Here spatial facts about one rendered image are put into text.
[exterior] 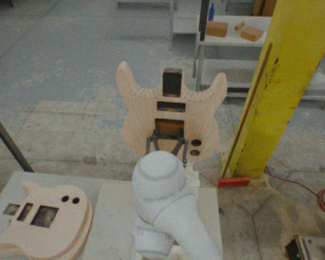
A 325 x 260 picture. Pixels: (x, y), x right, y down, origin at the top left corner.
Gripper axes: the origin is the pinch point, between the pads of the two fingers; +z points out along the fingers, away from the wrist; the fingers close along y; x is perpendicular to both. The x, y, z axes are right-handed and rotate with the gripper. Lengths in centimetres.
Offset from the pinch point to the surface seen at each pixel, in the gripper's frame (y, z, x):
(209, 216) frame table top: 21, -5, -53
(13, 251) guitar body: -64, -31, -52
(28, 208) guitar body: -66, -13, -49
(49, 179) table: -67, 8, -56
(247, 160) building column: 65, 82, -112
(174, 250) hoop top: 5.7, -25.9, -41.1
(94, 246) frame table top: -30, -24, -53
